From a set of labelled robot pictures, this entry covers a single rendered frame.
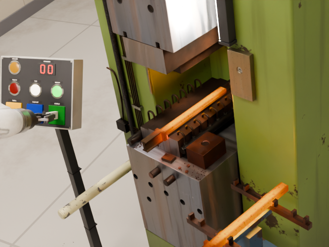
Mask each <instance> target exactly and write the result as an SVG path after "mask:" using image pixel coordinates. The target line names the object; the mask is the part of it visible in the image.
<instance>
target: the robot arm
mask: <svg viewBox="0 0 329 247"><path fill-rule="evenodd" d="M55 119H58V111H53V112H46V113H45V111H42V113H34V112H33V111H31V110H29V109H23V108H16V109H11V108H10V107H8V106H6V105H4V104H2V103H0V139H4V138H9V137H12V136H14V135H15V134H19V133H24V132H26V131H28V130H29V129H32V128H33V127H34V126H35V125H36V124H39V123H42V122H43V121H44V122H45V123H48V122H51V121H54V120H55Z"/></svg>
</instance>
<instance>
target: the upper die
mask: <svg viewBox="0 0 329 247"><path fill-rule="evenodd" d="M122 38H123V43H124V48H125V53H126V58H127V60H128V61H131V62H134V63H136V64H139V65H142V66H145V67H147V68H150V69H153V70H155V71H158V72H161V73H163V74H169V73H170V72H172V71H173V70H175V69H176V68H178V67H179V66H181V65H183V64H184V63H186V62H187V61H189V60H191V59H192V58H193V57H195V56H197V55H198V54H200V53H201V52H203V51H204V50H206V49H207V48H209V47H210V46H212V45H214V44H215V43H217V42H218V41H219V40H220V39H219V31H218V26H216V27H215V28H213V29H211V30H210V31H208V32H207V33H205V34H203V35H202V36H200V37H199V38H197V39H195V40H194V41H192V42H191V43H189V44H187V45H186V46H184V47H182V48H181V49H179V50H178V51H176V52H174V53H172V52H169V51H166V50H163V49H160V46H159V47H154V46H151V45H148V44H145V43H142V42H139V41H136V40H133V39H130V38H128V37H127V36H122Z"/></svg>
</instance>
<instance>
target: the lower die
mask: <svg viewBox="0 0 329 247"><path fill-rule="evenodd" d="M228 82H229V83H230V79H229V80H228V81H227V80H224V79H221V78H220V79H216V78H213V77H212V78H210V79H209V80H207V81H206V82H204V83H203V84H202V88H201V87H200V86H199V87H197V88H196V89H194V90H195V93H193V91H191V92H190V93H188V94H187V98H186V97H185V96H184V97H183V98H181V99H180V100H179V101H180V103H178V102H175V103H174V104H172V105H171V106H172V108H171V109H170V107H168V108H167V109H165V110H164V114H162V113H160V114H158V115H156V116H155V117H156V119H155V120H154V118H152V119H151V120H149V121H148V122H146V123H145V124H143V125H142V126H141V133H142V138H143V139H144V138H145V137H146V136H148V135H149V134H151V133H152V132H154V131H155V129H156V128H158V129H161V128H163V127H164V126H165V125H167V124H168V123H170V122H171V121H172V120H174V119H175V118H177V117H178V116H180V115H181V114H183V113H184V112H185V111H187V110H188V109H190V108H191V107H192V106H194V105H195V104H196V103H198V102H199V101H201V100H202V99H204V98H205V97H206V96H208V95H209V94H211V93H212V92H213V91H215V90H216V89H218V88H219V87H222V86H224V85H225V84H227V83H228ZM226 96H229V97H231V98H232V99H233V97H232V94H231V88H230V89H228V90H227V91H225V92H224V93H223V94H221V95H220V96H219V97H217V98H216V99H214V100H213V101H212V102H210V103H209V104H207V105H206V106H205V107H203V108H202V109H200V110H199V111H198V112H196V113H195V114H194V115H192V116H191V117H189V118H188V119H187V120H185V121H184V122H182V123H181V124H180V125H178V126H177V127H175V128H174V129H173V130H171V131H170V132H169V133H167V134H166V135H167V140H166V141H163V142H162V143H160V144H159V147H158V146H157V147H158V148H161V149H163V150H165V151H167V152H169V153H171V154H173V155H175V156H177V157H179V158H181V157H183V156H184V155H185V154H182V153H181V152H180V147H181V146H183V145H184V138H183V135H182V134H181V133H179V135H177V132H178V131H181V132H183V133H184V134H185V136H186V142H188V141H189V140H191V139H192V131H191V129H190V128H189V127H188V128H187V129H186V125H190V126H192V128H193V129H194V135H195V136H196V135H197V134H199V133H200V130H201V129H200V123H199V122H198V121H196V123H193V121H194V119H199V120H200V121H201V123H202V128H203V130H204V129H205V128H207V127H208V124H209V122H208V118H207V116H205V115H204V117H203V118H202V114H203V113H206V114H208V115H209V117H210V121H211V124H212V123H213V122H215V121H216V112H215V111H214V110H213V109H212V110H211V112H210V108H211V107H214V108H215V109H216V110H217V111H218V117H219V118H220V117H222V116H223V115H224V107H223V105H222V104H219V106H217V103H218V102H219V101H220V102H223V103H224V104H225V106H226V112H228V111H230V110H231V106H232V105H231V100H230V99H229V98H227V100H225V97H226Z"/></svg>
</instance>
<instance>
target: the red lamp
mask: <svg viewBox="0 0 329 247"><path fill-rule="evenodd" d="M18 91H19V87H18V85H17V84H16V83H12V84H11V85H10V92H11V93H13V94H16V93H17V92H18Z"/></svg>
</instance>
